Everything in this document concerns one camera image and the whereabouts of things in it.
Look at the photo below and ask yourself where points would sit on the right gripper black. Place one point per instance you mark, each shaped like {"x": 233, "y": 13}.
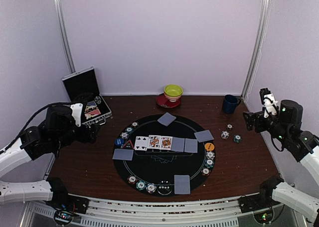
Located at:
{"x": 249, "y": 121}

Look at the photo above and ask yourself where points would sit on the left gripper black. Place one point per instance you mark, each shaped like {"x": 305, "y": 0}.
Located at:
{"x": 92, "y": 132}

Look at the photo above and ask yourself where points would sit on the white blue chip stack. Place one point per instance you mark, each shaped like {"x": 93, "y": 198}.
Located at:
{"x": 225, "y": 134}

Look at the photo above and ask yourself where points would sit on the face-down cards player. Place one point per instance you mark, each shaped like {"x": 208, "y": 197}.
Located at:
{"x": 203, "y": 136}
{"x": 123, "y": 154}
{"x": 181, "y": 184}

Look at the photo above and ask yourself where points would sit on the orange round blind button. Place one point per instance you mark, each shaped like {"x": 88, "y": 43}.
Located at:
{"x": 209, "y": 147}

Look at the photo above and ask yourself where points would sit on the blue round blind button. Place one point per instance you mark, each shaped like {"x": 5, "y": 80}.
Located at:
{"x": 119, "y": 141}

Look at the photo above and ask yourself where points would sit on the face-down community card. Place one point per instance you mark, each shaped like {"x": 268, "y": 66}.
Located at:
{"x": 190, "y": 145}
{"x": 177, "y": 144}

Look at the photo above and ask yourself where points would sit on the red black triangle dealer marker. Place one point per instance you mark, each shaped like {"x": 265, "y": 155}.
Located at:
{"x": 128, "y": 145}

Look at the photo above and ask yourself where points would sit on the king face card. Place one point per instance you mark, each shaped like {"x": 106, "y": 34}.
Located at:
{"x": 154, "y": 142}
{"x": 166, "y": 142}

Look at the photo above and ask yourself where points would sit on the brown chip stack front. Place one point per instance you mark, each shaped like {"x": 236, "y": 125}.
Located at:
{"x": 132, "y": 179}

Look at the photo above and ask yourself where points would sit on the face-down cards front player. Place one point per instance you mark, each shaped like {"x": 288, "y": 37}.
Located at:
{"x": 181, "y": 184}

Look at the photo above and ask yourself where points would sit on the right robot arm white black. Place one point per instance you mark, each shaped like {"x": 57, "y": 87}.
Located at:
{"x": 283, "y": 122}

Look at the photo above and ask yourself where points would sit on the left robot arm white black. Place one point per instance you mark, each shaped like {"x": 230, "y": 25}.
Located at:
{"x": 29, "y": 145}

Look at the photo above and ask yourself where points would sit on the dark blue mug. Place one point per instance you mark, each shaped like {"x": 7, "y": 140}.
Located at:
{"x": 230, "y": 103}

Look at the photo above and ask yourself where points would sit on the aluminium poker case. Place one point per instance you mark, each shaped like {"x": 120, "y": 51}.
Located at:
{"x": 83, "y": 87}

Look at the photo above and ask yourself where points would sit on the green striped bowl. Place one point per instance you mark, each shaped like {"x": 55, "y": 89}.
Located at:
{"x": 173, "y": 92}

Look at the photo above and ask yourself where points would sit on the red plate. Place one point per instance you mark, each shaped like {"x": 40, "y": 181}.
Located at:
{"x": 162, "y": 101}

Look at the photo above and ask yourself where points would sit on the round black poker mat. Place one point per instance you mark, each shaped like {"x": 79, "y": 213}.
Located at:
{"x": 159, "y": 166}

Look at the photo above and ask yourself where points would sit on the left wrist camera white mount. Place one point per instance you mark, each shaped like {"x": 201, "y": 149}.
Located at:
{"x": 77, "y": 113}

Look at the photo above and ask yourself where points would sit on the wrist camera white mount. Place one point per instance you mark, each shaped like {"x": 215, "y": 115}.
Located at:
{"x": 269, "y": 103}
{"x": 77, "y": 113}

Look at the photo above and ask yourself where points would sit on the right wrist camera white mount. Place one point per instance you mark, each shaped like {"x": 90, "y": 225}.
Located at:
{"x": 269, "y": 103}

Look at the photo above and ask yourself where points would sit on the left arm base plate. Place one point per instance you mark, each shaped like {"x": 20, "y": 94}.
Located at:
{"x": 69, "y": 203}

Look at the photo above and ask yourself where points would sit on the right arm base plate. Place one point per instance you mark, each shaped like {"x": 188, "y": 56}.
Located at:
{"x": 254, "y": 203}

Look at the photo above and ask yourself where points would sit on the aluminium front rail frame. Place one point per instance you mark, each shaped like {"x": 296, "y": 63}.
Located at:
{"x": 223, "y": 212}

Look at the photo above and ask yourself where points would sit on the right aluminium corner post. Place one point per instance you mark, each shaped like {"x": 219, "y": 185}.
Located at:
{"x": 254, "y": 62}

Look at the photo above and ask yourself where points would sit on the aluminium corner post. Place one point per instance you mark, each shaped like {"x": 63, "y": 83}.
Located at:
{"x": 254, "y": 62}
{"x": 63, "y": 33}

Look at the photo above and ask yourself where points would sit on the left aluminium corner post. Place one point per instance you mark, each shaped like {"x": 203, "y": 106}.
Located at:
{"x": 63, "y": 33}

